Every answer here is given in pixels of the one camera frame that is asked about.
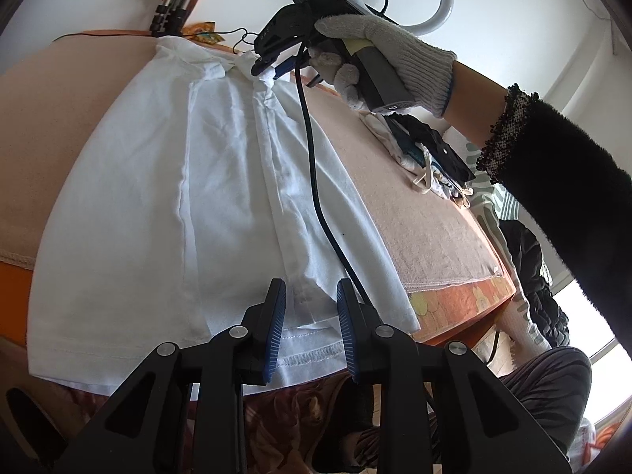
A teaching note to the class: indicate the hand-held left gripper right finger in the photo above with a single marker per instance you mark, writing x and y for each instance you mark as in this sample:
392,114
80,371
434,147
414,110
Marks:
345,323

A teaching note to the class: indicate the white t-shirt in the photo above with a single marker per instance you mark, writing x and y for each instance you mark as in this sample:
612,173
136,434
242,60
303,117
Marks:
148,182

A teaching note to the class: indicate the brown patterned cloth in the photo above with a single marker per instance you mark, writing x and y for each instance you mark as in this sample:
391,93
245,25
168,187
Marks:
291,419

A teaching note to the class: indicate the teal folded garment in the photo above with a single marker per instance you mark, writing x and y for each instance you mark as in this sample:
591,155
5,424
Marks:
423,157

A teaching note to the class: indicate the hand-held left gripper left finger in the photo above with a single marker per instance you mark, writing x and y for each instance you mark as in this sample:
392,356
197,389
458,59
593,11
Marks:
276,323

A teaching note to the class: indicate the pile of folded clothes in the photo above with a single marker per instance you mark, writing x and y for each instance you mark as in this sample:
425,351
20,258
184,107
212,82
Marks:
390,140

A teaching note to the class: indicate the folded metal tripod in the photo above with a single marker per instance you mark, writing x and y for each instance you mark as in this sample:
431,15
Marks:
170,10

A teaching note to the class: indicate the person's leg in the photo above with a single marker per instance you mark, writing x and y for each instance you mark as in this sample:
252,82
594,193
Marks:
533,395

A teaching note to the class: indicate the person's right hand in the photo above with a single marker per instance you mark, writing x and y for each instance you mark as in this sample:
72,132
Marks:
405,49

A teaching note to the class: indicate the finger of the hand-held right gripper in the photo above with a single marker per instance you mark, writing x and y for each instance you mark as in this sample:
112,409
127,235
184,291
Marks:
289,65
264,57

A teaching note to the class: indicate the window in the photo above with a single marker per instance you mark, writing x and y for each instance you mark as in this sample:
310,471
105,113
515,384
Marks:
602,345

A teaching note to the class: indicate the person's right forearm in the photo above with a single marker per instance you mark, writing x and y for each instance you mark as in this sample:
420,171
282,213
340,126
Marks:
568,182

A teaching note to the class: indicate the black puffy garment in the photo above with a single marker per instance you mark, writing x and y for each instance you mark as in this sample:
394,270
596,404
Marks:
533,266

